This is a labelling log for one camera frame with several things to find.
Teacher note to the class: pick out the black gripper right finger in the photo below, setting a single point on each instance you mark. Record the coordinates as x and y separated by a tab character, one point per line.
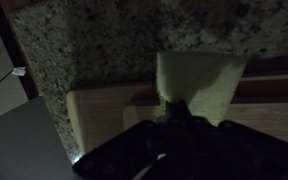
197	130

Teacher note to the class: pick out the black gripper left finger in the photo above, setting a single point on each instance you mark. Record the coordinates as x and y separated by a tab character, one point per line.
172	113

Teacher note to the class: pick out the pale yellow sponge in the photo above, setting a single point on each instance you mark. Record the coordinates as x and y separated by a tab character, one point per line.
200	80

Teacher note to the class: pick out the small wooden cutting board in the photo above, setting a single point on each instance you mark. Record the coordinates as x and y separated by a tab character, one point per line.
267	120

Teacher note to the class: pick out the large wooden cutting board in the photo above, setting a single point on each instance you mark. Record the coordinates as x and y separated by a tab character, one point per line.
97	113

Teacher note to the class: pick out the grey low side ledge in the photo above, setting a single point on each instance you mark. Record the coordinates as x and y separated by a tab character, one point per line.
20	143

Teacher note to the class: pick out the small white tag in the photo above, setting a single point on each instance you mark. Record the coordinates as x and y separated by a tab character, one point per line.
19	71

